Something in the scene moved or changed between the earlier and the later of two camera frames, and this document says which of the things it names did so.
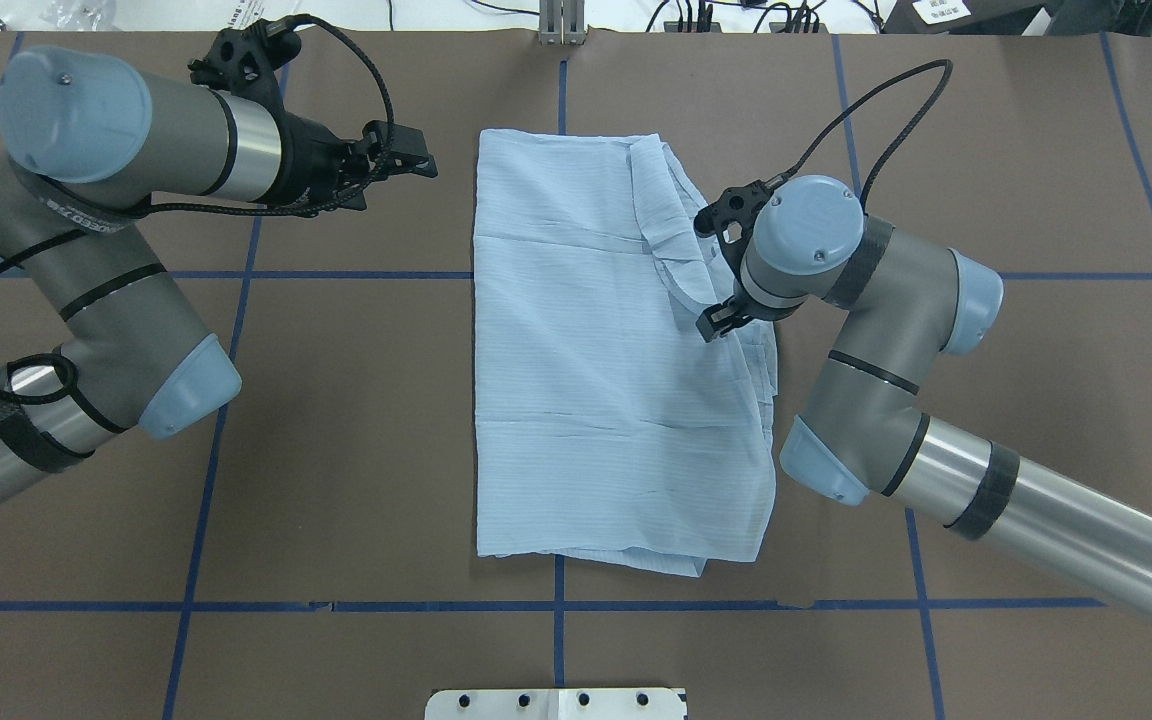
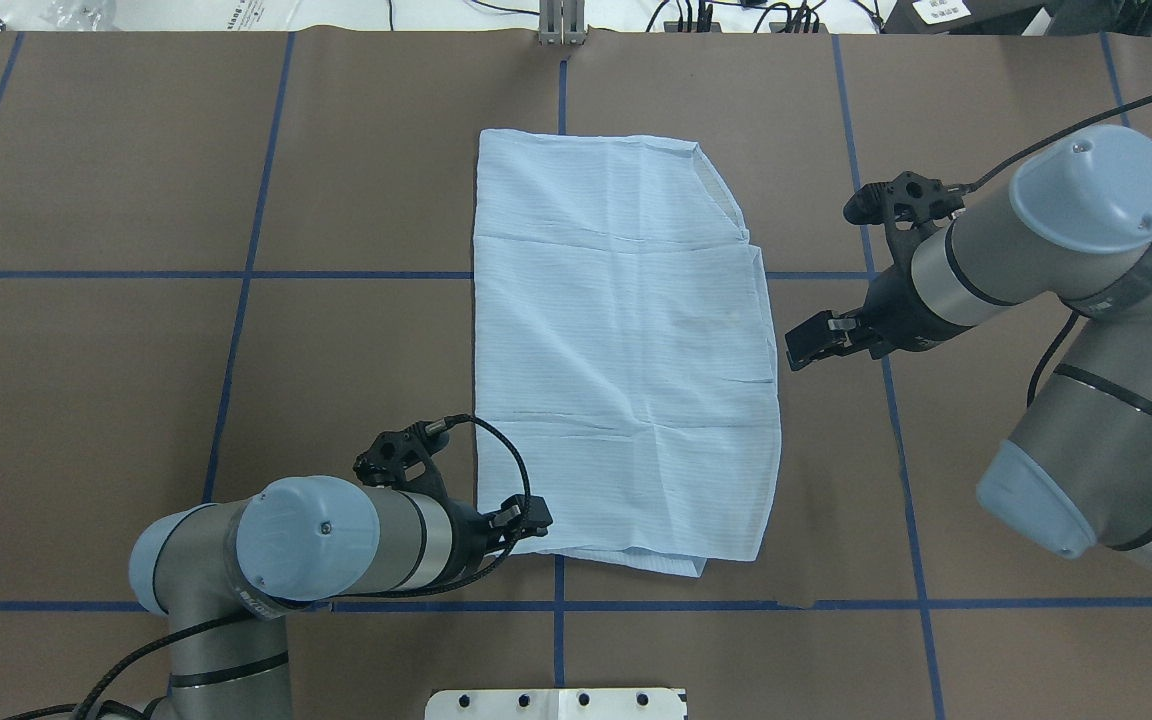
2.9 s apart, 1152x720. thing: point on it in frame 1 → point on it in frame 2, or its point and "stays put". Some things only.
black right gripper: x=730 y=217 → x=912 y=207
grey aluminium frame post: x=562 y=23 stays put
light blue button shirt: x=605 y=427 stays put
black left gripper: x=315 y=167 → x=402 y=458
